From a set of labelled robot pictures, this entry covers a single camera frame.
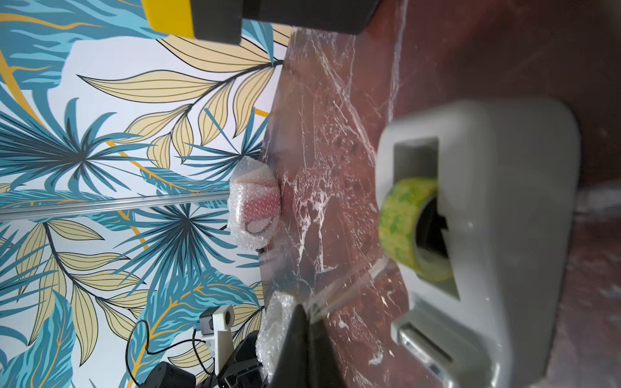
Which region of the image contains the yellow black plastic toolbox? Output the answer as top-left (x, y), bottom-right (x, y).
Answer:
top-left (142, 0), bottom-right (379, 45)

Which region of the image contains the clear bubble wrap sheet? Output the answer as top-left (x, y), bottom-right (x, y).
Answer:
top-left (256, 291), bottom-right (298, 383)
top-left (227, 157), bottom-right (281, 250)

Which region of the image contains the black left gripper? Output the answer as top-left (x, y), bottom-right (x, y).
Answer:
top-left (208, 331), bottom-right (265, 388)

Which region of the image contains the red mug black handle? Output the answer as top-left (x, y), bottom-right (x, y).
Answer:
top-left (242, 183), bottom-right (281, 235)

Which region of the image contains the green patterned tape roll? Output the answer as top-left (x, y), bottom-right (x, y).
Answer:
top-left (378, 177), bottom-right (454, 282)

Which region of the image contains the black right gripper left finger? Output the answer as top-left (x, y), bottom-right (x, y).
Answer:
top-left (269, 305), bottom-right (309, 388)

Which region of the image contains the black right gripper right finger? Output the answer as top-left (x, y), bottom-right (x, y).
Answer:
top-left (308, 320), bottom-right (346, 388)

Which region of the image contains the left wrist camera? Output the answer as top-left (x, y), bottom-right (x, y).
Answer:
top-left (199, 305), bottom-right (235, 375)

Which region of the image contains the left aluminium corner post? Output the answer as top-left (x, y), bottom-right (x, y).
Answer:
top-left (1, 190), bottom-right (230, 222)

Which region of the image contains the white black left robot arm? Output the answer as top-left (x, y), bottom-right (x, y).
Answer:
top-left (139, 331), bottom-right (264, 388)

